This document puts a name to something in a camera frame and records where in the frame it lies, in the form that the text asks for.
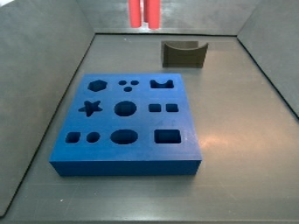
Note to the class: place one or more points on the blue shape sorting block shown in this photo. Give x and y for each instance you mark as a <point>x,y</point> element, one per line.
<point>128,127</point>

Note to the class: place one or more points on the dark curved cradle holder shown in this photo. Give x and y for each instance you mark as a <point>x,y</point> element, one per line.
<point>183,53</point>

